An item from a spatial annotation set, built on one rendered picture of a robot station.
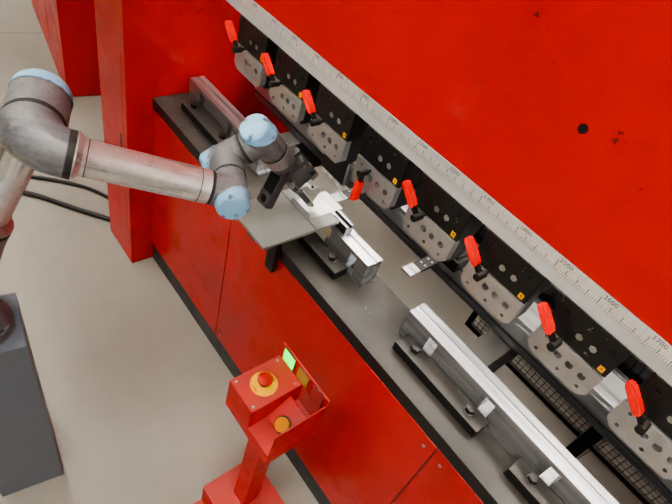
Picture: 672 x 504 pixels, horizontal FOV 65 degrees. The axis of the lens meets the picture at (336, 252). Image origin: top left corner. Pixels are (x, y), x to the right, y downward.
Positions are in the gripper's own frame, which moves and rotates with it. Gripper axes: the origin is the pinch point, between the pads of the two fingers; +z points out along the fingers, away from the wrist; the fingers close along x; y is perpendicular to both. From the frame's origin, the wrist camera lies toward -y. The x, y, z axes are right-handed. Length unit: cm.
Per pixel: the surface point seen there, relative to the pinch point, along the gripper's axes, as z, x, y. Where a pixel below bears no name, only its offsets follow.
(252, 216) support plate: -5.3, 3.6, -13.7
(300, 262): 11.5, -8.2, -13.2
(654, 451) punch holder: -9, -99, 15
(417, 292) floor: 149, 5, 14
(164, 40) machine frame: -4, 86, 3
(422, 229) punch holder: -8.8, -35.1, 15.4
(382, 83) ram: -26.8, -9.2, 30.7
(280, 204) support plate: 1.3, 4.8, -5.9
